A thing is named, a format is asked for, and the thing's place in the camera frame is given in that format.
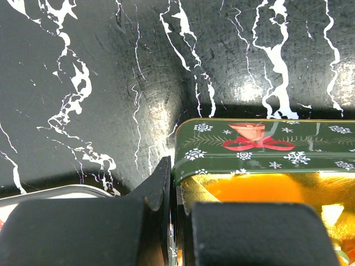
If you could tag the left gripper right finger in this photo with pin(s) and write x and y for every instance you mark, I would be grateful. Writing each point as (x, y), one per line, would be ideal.
(249, 233)

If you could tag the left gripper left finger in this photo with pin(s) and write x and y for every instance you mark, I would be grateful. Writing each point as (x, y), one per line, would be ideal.
(121, 230)

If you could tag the gold tin with lollipops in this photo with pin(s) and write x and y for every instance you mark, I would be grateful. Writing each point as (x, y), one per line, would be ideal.
(260, 160)

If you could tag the strawberry pattern tray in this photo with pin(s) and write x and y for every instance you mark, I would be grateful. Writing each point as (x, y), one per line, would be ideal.
(8, 204)

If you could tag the black marble pattern mat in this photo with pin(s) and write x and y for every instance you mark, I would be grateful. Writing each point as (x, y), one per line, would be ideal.
(92, 92)

